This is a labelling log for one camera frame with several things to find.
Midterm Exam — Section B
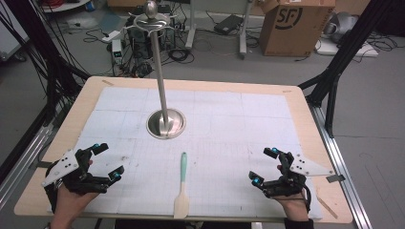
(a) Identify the white metal stand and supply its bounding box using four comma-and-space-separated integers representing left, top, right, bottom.
184, 0, 256, 61

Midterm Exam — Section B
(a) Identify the steel utensil rack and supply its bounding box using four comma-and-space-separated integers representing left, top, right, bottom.
122, 0, 187, 140

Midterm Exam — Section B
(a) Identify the white flat board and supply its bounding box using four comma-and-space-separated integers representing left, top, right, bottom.
314, 37, 379, 58

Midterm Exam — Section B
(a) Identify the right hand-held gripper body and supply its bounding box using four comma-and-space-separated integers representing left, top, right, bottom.
263, 151, 336, 198

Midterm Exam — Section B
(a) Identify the person's right hand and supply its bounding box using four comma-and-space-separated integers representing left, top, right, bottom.
273, 163, 310, 221

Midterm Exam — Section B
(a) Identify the round white table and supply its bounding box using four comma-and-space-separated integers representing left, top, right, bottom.
40, 0, 92, 14

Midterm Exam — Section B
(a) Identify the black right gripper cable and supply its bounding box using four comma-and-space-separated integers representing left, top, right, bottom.
299, 180, 312, 214

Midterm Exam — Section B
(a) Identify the white grid mat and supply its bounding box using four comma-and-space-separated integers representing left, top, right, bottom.
47, 86, 325, 221

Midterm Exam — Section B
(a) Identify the brown cardboard box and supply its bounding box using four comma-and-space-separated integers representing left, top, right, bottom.
259, 0, 336, 58

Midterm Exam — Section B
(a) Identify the white power strip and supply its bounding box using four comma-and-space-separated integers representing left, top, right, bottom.
101, 30, 124, 44

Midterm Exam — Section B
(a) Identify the black computer tower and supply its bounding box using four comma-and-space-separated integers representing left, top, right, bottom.
126, 12, 177, 61

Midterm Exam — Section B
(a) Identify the white box with display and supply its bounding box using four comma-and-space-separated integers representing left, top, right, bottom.
111, 38, 124, 67

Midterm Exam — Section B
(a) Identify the person's left hand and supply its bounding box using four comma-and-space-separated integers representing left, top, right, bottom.
50, 158, 100, 229

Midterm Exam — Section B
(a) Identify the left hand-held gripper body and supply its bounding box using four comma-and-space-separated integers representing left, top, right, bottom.
41, 147, 110, 196

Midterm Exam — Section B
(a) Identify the coiled black cable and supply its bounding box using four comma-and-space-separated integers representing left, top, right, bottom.
167, 47, 196, 65

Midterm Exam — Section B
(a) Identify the grey rounded device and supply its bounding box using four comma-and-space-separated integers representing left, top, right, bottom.
322, 11, 359, 44

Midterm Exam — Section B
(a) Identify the black metal frame post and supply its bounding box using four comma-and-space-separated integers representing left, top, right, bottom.
298, 0, 396, 138
0, 0, 92, 185

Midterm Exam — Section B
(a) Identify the grey tape piece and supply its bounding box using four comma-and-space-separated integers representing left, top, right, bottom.
326, 174, 347, 184
33, 160, 53, 170

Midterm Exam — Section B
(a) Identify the green-handled cream spatula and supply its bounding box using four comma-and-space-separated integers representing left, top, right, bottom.
173, 152, 191, 219

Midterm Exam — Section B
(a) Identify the black flat device on floor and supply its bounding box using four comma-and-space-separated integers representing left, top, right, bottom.
213, 13, 245, 35

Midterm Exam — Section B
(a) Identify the aluminium rail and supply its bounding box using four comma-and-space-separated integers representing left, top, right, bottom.
309, 103, 374, 229
0, 122, 54, 209

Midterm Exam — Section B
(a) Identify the thin wooden strip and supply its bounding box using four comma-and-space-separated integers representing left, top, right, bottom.
316, 195, 339, 220

